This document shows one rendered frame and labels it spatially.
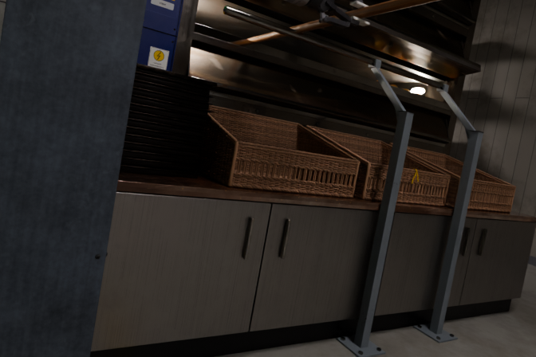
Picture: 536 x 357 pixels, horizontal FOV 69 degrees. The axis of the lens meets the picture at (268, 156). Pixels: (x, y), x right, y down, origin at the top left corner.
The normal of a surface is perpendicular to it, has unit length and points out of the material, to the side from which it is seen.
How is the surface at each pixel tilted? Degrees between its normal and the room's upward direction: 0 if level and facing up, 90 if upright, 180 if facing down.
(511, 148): 90
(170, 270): 90
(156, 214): 90
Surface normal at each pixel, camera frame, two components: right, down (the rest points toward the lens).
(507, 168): -0.88, -0.14
